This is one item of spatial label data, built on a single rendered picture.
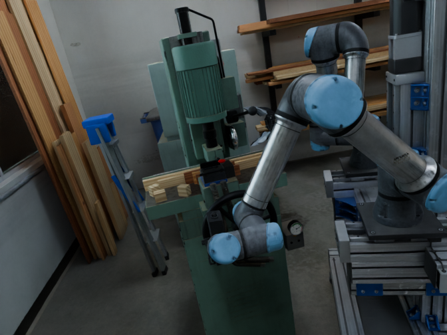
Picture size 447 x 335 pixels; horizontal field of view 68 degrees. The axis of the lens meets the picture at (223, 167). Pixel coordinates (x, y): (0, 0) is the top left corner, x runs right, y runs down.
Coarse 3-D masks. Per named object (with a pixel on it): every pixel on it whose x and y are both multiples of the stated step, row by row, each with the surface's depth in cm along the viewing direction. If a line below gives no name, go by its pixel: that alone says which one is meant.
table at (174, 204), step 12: (252, 168) 153; (240, 180) 142; (168, 192) 144; (192, 192) 139; (156, 204) 134; (168, 204) 134; (180, 204) 135; (192, 204) 137; (204, 204) 133; (156, 216) 135; (204, 216) 129
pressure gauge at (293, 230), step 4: (292, 220) 145; (296, 220) 145; (288, 224) 145; (292, 224) 143; (296, 224) 143; (300, 224) 144; (288, 228) 145; (292, 228) 144; (300, 228) 144; (292, 232) 144; (296, 232) 145; (300, 232) 145
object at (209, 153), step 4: (204, 144) 155; (204, 148) 149; (208, 148) 147; (212, 148) 146; (216, 148) 145; (220, 148) 144; (204, 152) 152; (208, 152) 144; (212, 152) 144; (216, 152) 144; (220, 152) 145; (204, 156) 156; (208, 156) 144; (212, 156) 144; (220, 156) 145; (208, 160) 145; (212, 160) 145
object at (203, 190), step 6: (198, 180) 136; (228, 180) 129; (234, 180) 128; (204, 186) 127; (228, 186) 127; (234, 186) 128; (204, 192) 126; (210, 192) 126; (222, 192) 128; (204, 198) 128; (210, 198) 127; (240, 198) 130; (210, 204) 128
